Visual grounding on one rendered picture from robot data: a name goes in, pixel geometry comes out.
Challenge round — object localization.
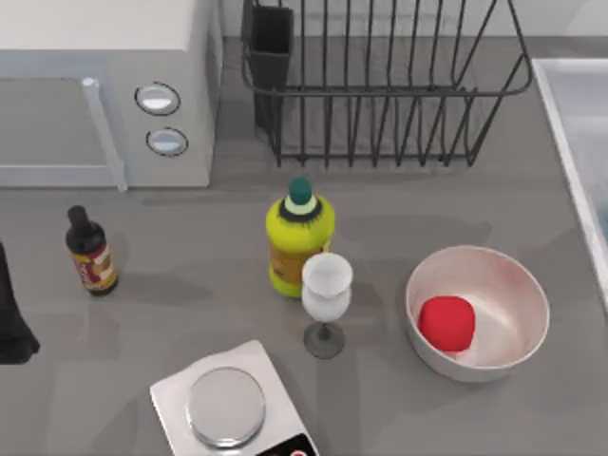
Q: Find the yellow green bottle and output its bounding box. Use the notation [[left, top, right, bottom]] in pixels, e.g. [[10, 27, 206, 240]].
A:
[[265, 177, 335, 300]]

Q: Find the white wine glass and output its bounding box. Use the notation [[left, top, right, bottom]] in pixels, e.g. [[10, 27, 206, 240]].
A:
[[301, 252, 354, 359]]

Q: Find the small microwave knob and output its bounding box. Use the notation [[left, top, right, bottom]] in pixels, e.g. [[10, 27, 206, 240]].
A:
[[145, 126, 189, 157]]

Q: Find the black cutlery holder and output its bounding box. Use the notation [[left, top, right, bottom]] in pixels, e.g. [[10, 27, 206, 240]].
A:
[[241, 0, 295, 129]]

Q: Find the red apple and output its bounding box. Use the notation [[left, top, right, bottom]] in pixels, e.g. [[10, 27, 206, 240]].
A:
[[417, 295, 477, 353]]

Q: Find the pale microwave oven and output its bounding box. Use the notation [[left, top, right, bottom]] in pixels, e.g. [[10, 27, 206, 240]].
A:
[[0, 0, 223, 190]]

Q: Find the white kitchen scale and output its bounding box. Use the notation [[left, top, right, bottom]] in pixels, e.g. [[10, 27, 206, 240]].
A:
[[149, 339, 320, 456]]

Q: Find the large microwave knob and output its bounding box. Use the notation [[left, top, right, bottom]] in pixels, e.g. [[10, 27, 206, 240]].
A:
[[134, 82, 181, 117]]

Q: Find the metal bowl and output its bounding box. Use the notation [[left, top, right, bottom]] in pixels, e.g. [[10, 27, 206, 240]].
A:
[[405, 244, 551, 383]]

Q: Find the dark brown sauce bottle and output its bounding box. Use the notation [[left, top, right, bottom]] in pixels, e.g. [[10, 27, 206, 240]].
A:
[[66, 204, 119, 297]]

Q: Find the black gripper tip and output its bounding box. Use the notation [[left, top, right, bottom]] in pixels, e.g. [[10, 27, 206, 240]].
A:
[[0, 241, 41, 366]]

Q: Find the black wire dish rack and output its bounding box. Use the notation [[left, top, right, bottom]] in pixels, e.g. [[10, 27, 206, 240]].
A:
[[239, 0, 533, 169]]

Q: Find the microwave door handle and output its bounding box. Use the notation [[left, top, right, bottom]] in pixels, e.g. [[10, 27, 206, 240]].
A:
[[81, 77, 128, 193]]

